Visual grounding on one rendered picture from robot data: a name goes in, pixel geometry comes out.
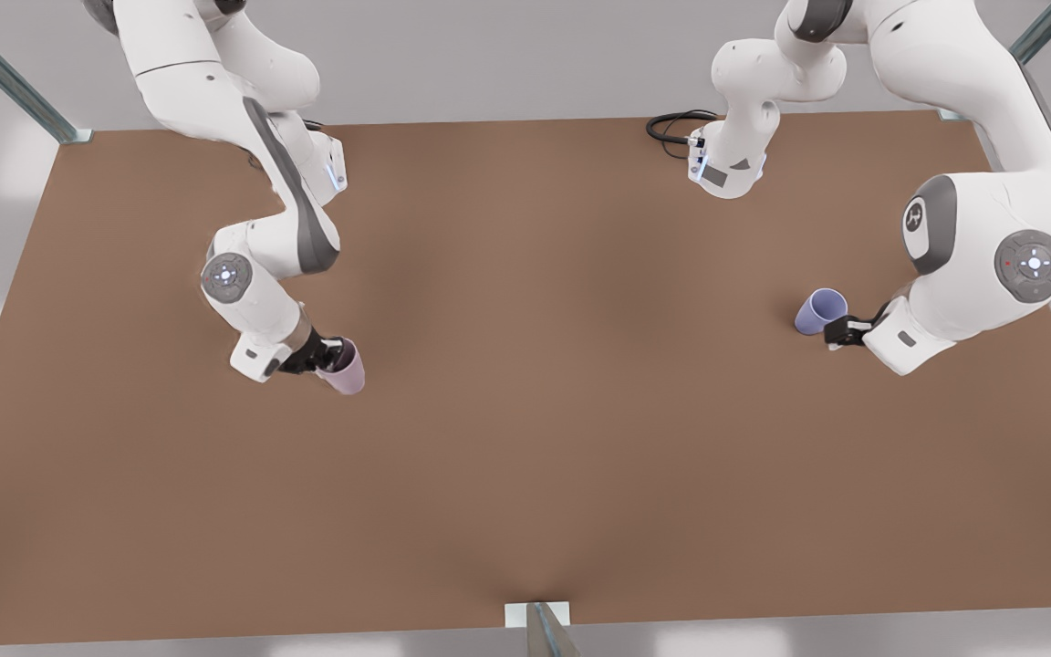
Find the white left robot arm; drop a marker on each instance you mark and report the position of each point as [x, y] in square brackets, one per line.
[972, 210]

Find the purple cup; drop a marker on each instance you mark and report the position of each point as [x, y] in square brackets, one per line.
[819, 311]

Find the silver frame post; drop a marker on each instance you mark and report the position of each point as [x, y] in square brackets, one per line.
[544, 630]
[1036, 41]
[5, 75]

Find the pink cup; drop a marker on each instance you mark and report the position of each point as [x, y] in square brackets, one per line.
[347, 369]

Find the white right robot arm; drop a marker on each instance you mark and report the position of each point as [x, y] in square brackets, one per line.
[243, 182]

